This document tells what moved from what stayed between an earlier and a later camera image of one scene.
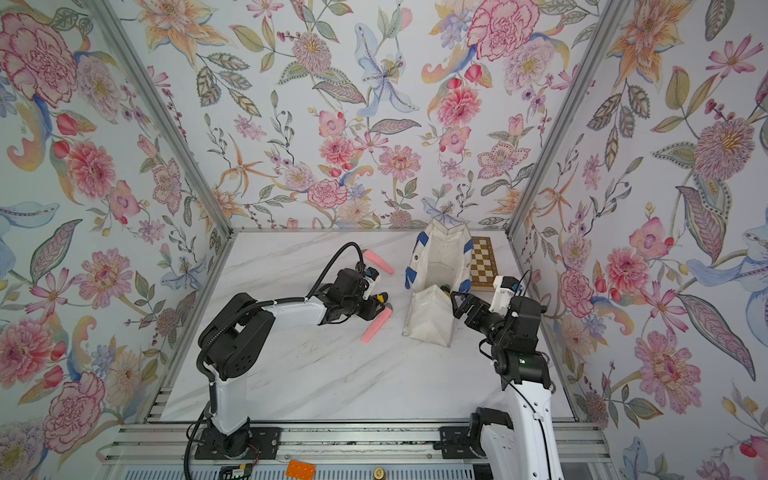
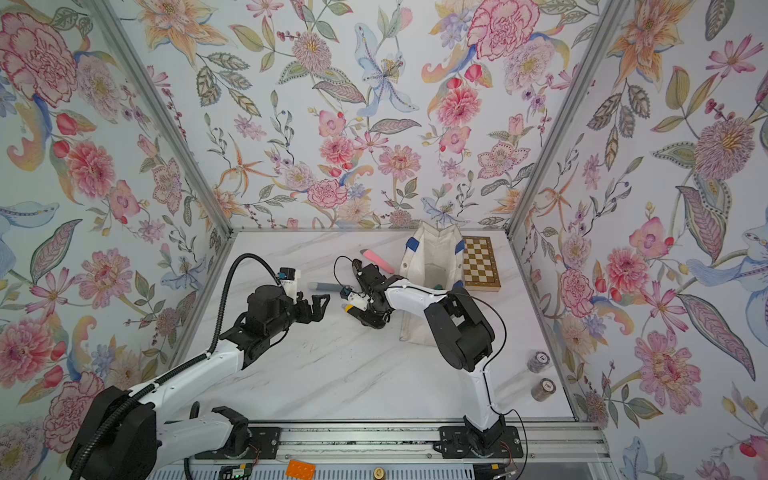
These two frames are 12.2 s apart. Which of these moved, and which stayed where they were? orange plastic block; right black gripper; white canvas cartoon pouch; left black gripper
Moved: left black gripper; right black gripper
Stayed: white canvas cartoon pouch; orange plastic block
